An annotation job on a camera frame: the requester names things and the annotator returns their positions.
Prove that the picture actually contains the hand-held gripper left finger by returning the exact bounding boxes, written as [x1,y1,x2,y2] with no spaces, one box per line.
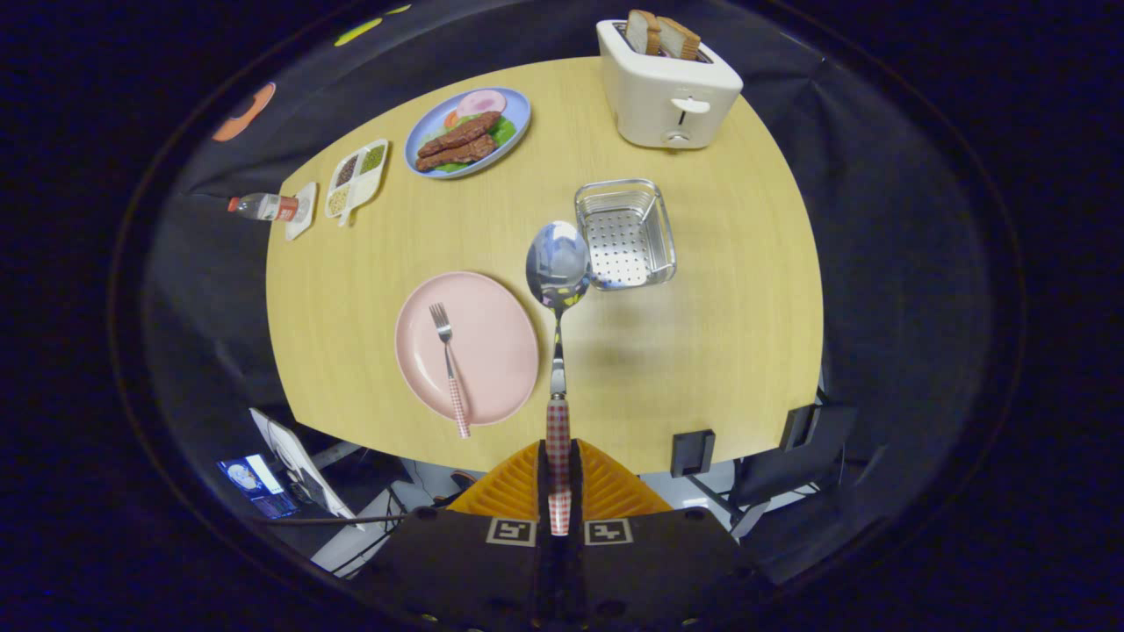
[356,439,559,632]

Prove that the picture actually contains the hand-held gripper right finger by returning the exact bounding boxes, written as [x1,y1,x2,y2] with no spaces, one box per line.
[558,439,778,632]

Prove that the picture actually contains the fork with red checkered handle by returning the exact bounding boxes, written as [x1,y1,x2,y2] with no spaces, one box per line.
[429,302,472,440]

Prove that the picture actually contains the spoon with red checkered handle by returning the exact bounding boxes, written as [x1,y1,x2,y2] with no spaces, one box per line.
[525,220,594,536]

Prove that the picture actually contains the pink plate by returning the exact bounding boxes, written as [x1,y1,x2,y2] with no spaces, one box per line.
[394,271,541,427]

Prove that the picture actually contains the white board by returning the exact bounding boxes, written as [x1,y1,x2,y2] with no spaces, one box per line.
[249,407,357,521]

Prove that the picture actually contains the tablet with lit screen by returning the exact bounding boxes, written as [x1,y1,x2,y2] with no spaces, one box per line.
[217,453,299,520]

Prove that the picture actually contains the brown meat strip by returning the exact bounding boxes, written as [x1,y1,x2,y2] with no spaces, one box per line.
[414,134,498,173]
[416,111,502,159]

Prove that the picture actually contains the white divided condiment dish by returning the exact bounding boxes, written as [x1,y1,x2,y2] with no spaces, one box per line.
[325,138,390,227]

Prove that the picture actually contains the white square coaster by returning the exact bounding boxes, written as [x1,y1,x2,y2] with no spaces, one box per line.
[284,182,319,242]

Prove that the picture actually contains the blue plate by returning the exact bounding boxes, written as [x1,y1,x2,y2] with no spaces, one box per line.
[404,87,533,180]

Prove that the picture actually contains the pink ham slice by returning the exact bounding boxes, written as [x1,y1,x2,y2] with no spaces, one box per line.
[455,90,508,119]

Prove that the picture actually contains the clear bottle with red cap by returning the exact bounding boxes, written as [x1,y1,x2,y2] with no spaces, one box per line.
[227,192,301,223]

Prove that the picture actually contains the white toaster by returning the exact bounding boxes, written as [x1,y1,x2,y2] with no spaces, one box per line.
[596,19,745,150]

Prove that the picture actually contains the toast slice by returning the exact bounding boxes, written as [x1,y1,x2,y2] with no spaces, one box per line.
[625,10,662,55]
[657,17,702,61]

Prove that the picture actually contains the black table bracket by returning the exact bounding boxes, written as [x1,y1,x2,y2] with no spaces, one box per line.
[780,404,818,453]
[672,429,717,478]

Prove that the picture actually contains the thin dark cable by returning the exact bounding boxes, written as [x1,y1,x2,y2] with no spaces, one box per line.
[255,513,405,528]

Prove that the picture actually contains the metal wire basket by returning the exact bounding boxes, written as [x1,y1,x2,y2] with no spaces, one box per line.
[574,178,678,291]

